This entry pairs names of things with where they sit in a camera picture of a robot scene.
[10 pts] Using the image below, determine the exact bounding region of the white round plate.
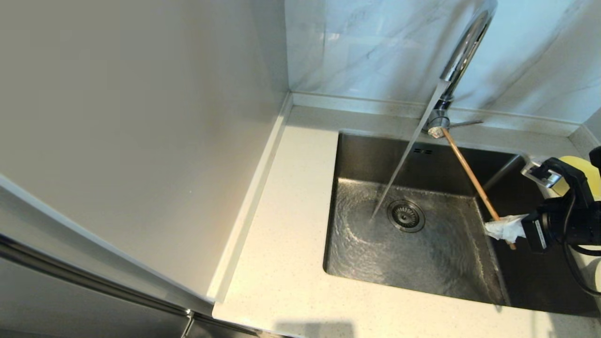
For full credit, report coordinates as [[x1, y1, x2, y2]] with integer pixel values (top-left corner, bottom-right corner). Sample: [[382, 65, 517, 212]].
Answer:
[[578, 256, 601, 301]]

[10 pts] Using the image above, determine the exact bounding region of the smooth black gripper cable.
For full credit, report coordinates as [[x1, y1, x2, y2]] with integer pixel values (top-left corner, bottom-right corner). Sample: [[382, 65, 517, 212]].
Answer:
[[561, 197, 601, 297]]

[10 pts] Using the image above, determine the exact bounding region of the brown wooden chopstick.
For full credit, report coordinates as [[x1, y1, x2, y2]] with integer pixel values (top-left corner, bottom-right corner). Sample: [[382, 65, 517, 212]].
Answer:
[[440, 128, 517, 250]]

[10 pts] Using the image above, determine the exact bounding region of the chrome gooseneck faucet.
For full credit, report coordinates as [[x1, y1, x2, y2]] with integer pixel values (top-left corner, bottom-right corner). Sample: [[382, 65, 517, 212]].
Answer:
[[422, 0, 497, 139]]

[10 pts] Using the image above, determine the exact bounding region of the tall grey cabinet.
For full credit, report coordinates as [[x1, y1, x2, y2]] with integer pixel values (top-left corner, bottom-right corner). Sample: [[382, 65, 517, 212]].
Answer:
[[0, 0, 292, 338]]

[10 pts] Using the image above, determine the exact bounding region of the black wrist camera with label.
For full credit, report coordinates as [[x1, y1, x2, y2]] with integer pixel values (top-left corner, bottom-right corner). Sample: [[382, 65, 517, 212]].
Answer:
[[521, 212, 550, 253]]

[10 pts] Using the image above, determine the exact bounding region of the yellow plastic bowl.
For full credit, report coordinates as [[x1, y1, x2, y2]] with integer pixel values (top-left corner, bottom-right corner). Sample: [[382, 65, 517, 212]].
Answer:
[[554, 156, 601, 199]]

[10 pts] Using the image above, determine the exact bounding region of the stainless steel sink basin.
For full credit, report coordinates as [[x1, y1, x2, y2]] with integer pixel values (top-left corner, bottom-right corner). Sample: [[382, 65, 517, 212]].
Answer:
[[323, 131, 601, 316]]

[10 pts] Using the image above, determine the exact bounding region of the dark metal cabinet trim bar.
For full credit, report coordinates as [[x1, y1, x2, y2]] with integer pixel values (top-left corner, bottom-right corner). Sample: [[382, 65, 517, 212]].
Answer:
[[0, 230, 261, 337]]

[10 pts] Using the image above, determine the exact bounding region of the round metal drain strainer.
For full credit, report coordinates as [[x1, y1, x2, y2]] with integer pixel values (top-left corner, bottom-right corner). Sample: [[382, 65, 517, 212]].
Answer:
[[387, 200, 426, 233]]

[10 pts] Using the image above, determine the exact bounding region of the running water stream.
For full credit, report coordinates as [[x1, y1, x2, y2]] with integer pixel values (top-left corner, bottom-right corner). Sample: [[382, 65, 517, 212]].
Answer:
[[369, 81, 450, 225]]

